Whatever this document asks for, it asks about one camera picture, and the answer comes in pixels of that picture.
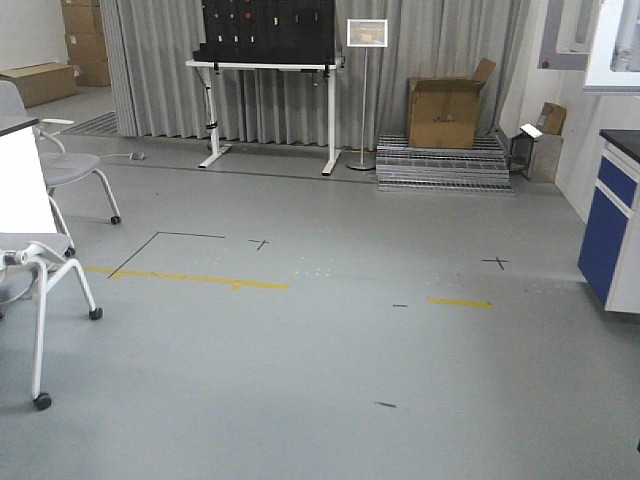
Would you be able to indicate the blue white lab cabinet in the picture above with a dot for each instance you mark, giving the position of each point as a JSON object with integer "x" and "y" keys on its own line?
{"x": 609, "y": 255}

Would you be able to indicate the metal grating stack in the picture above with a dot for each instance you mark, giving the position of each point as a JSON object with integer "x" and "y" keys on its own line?
{"x": 480, "y": 169}

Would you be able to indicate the open cardboard box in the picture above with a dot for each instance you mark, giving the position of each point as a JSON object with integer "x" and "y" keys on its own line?
{"x": 443, "y": 112}

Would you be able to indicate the sign on metal stand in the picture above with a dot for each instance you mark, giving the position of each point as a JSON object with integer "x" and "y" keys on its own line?
{"x": 365, "y": 34}

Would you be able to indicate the black pegboard panel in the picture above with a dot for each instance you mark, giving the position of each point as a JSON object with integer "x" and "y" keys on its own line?
{"x": 268, "y": 32}

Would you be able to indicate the grey curtain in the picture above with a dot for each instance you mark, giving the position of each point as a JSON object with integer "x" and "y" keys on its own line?
{"x": 157, "y": 94}

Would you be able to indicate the grey metal box stand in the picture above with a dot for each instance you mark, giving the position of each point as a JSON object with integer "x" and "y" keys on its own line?
{"x": 535, "y": 154}

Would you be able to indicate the small cardboard box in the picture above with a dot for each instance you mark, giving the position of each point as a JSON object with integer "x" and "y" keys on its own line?
{"x": 551, "y": 118}

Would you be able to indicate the grey office chair far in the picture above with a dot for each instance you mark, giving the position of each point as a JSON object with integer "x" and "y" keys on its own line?
{"x": 59, "y": 168}

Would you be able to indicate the grey office chair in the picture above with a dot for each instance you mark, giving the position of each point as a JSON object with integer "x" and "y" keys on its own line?
{"x": 59, "y": 168}
{"x": 36, "y": 262}

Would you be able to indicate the grey office chair near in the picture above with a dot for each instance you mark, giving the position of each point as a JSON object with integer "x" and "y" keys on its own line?
{"x": 36, "y": 262}

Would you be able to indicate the white lab bench left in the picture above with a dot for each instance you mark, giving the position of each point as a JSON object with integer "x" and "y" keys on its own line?
{"x": 25, "y": 206}

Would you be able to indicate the stacked cardboard boxes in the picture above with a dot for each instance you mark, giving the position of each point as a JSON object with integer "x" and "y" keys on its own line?
{"x": 85, "y": 42}

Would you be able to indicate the cardboard box on floor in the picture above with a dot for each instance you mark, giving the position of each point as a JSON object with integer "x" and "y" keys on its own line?
{"x": 43, "y": 83}

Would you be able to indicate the white frame work table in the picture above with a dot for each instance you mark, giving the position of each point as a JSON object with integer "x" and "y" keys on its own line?
{"x": 328, "y": 72}

